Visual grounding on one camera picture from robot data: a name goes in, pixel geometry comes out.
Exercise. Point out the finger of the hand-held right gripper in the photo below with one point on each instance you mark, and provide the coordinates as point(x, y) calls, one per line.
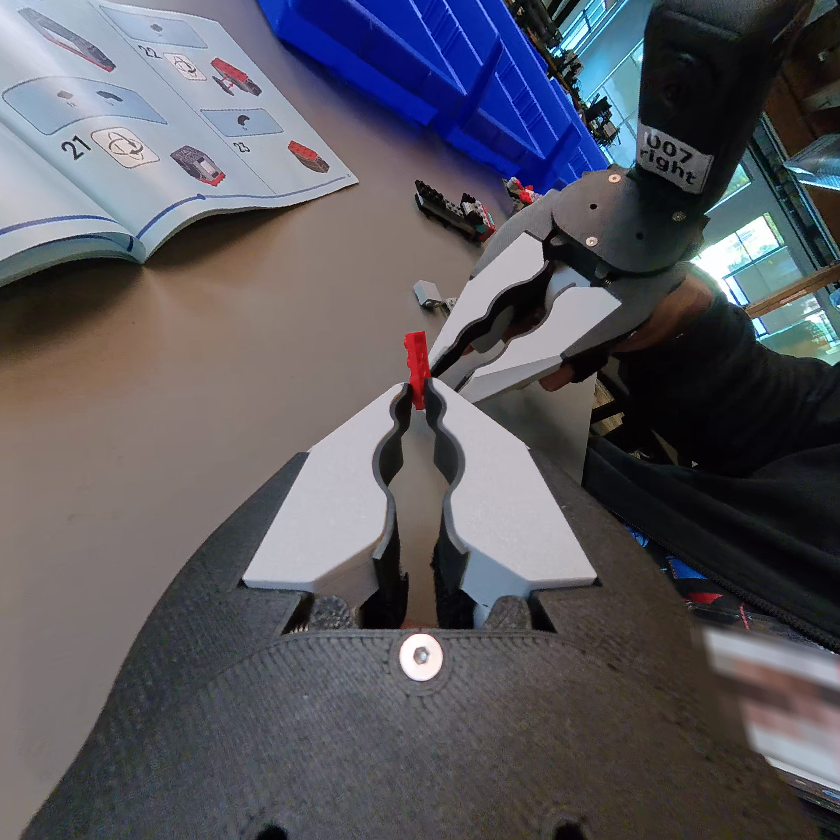
point(558, 334)
point(489, 289)

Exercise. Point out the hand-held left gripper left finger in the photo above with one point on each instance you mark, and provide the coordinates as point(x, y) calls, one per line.
point(321, 518)

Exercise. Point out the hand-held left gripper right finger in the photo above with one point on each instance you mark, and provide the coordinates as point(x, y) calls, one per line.
point(518, 518)

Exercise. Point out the grey hollow square brick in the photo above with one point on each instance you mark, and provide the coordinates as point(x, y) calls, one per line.
point(426, 294)

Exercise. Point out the toy brick truck model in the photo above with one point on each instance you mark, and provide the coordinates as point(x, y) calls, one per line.
point(453, 210)

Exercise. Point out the red toy brick plate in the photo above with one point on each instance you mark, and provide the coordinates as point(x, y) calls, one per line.
point(415, 361)

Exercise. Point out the blue plastic parts bin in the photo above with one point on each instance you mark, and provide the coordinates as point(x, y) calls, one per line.
point(426, 52)

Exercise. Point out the brick instruction booklet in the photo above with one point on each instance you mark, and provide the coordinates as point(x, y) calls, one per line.
point(131, 131)

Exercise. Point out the person's right forearm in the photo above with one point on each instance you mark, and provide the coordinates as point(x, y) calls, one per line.
point(754, 380)

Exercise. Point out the grey desk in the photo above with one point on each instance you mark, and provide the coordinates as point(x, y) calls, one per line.
point(197, 394)

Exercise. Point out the person's right hand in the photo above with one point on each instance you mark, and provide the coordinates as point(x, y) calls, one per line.
point(676, 308)

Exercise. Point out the red white brick model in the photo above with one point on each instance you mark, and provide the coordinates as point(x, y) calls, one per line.
point(523, 193)

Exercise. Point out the large glass window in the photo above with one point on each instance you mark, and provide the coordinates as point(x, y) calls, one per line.
point(761, 256)

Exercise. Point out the person's printed dark shirt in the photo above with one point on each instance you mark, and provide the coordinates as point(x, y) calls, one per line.
point(695, 577)

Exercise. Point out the person's black jacket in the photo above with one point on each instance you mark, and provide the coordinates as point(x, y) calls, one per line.
point(722, 512)

